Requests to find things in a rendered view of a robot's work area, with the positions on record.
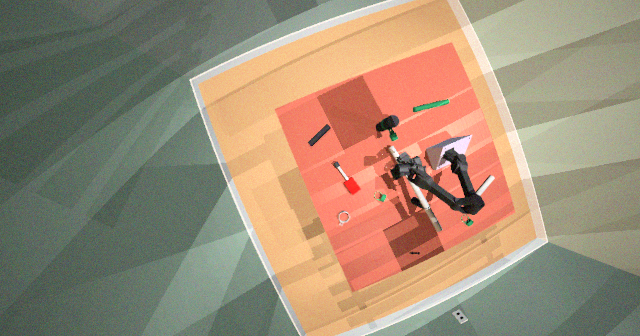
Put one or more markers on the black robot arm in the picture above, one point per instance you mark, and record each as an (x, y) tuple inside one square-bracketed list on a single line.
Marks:
[(472, 203)]

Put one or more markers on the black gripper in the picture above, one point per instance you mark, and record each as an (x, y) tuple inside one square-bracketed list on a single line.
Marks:
[(416, 160)]

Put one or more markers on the green cylinder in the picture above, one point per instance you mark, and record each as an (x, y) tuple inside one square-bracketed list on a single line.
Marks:
[(431, 105)]

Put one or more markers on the white cylinder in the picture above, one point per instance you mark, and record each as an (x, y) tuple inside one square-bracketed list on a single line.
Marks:
[(485, 185)]

